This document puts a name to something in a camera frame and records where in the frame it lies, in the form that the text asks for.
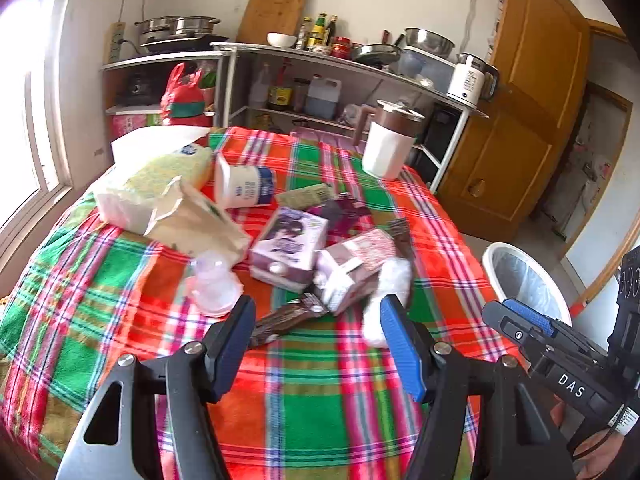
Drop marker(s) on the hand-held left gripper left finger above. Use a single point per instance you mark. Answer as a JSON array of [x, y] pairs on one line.
[[234, 347]]

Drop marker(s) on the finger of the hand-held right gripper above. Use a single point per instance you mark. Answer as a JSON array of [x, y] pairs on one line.
[[532, 316], [515, 332]]

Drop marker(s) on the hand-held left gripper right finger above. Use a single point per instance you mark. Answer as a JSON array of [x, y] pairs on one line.
[[400, 350]]

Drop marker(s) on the white trash bin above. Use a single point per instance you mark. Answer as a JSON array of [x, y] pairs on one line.
[[525, 280]]

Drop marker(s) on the long brown snack wrapper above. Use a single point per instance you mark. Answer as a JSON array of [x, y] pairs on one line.
[[280, 320]]

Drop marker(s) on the clear plastic cup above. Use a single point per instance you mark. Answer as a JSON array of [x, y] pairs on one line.
[[212, 285]]

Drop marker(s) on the white plastic bag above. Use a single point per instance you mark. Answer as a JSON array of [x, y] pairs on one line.
[[395, 275]]

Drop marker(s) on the pink milk carton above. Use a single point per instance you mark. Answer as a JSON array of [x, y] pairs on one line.
[[360, 255]]

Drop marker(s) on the small brown snack wrapper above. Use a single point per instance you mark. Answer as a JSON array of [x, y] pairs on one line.
[[402, 240]]

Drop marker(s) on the purple milk carton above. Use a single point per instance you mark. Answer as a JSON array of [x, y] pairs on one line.
[[290, 240]]

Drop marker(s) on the beige paper bag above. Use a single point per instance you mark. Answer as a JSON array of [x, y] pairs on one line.
[[200, 230]]

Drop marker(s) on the purple foil wrapper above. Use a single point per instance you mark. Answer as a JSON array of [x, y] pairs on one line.
[[340, 212]]

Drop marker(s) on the person's right hand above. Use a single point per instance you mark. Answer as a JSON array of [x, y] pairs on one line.
[[600, 457]]

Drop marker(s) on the plaid tablecloth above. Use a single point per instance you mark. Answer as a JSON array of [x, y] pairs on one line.
[[310, 410]]

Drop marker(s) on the white yogurt cup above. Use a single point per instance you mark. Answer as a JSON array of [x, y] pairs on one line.
[[245, 182]]

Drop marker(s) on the green paper wrapper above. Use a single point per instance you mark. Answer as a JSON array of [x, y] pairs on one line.
[[305, 194]]

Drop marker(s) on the yellow dotted tissue pack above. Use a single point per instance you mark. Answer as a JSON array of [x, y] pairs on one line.
[[150, 180]]

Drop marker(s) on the white pitcher with brown lid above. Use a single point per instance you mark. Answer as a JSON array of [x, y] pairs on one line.
[[385, 150]]

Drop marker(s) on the wooden door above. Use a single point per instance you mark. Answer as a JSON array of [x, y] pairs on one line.
[[525, 110]]

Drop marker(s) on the pink cloth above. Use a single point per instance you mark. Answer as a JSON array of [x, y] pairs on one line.
[[325, 137]]

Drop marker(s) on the crumpled plastic bag on shelf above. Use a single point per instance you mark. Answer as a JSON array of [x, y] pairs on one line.
[[352, 115]]

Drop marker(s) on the white electric kettle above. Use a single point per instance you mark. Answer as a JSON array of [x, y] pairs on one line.
[[465, 82]]

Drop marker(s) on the pink cardboard box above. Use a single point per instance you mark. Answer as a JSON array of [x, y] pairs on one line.
[[132, 125]]

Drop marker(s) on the clear plastic bottle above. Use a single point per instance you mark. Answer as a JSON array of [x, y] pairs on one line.
[[258, 90]]

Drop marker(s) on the large soy sauce bottle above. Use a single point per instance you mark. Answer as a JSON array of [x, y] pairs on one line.
[[280, 92]]

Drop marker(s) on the dark glass jar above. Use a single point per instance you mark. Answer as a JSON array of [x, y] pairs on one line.
[[301, 96]]

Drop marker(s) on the plastic jug with dark liquid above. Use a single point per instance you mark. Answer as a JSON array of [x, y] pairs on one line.
[[322, 100]]

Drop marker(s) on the clear plastic storage box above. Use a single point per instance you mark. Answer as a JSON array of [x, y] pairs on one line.
[[430, 72]]

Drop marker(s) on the black kitchen appliance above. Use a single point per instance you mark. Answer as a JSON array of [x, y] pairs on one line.
[[136, 89]]

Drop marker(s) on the steel mixing bowl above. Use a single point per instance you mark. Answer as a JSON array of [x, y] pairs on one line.
[[429, 40]]

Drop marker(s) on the metal kitchen shelf rack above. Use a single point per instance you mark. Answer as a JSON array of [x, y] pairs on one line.
[[310, 60], [150, 61]]

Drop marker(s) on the metal wok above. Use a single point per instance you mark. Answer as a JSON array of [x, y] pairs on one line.
[[375, 52]]

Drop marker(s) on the red jar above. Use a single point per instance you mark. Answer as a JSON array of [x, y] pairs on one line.
[[341, 47]]

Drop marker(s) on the black induction cooker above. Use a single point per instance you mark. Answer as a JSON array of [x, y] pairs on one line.
[[170, 46]]

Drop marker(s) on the white ceramic bowl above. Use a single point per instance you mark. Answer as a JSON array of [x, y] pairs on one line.
[[281, 40]]

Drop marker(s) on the clear glass bottle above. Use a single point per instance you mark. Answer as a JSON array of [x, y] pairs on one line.
[[304, 35]]

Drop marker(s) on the green capped sauce bottle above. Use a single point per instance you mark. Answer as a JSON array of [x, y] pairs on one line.
[[316, 32]]

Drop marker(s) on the steel cooking pot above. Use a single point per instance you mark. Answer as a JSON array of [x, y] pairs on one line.
[[175, 26]]

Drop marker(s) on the dark sauce bottle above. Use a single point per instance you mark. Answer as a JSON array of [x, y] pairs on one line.
[[331, 30]]

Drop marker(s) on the power strip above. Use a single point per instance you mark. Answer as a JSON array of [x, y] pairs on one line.
[[115, 42]]

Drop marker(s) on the wooden cutting board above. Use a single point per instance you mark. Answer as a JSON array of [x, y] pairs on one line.
[[272, 12]]

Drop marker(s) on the window frame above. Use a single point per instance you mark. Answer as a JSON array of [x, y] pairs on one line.
[[50, 170]]

